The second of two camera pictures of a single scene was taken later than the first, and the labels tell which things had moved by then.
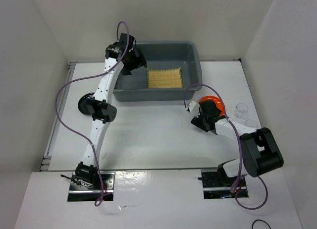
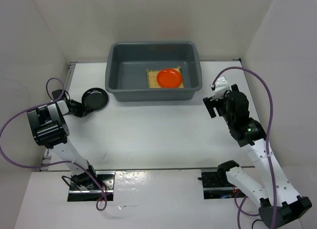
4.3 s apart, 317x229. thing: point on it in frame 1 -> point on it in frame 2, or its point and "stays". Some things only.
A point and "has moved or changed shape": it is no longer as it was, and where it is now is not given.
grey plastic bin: (173, 74) stays
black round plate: (86, 103) has moved or changed shape
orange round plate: (218, 102) has moved or changed shape
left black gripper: (139, 62) -> (82, 109)
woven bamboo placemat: (162, 79) stays
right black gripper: (198, 122) -> (210, 102)
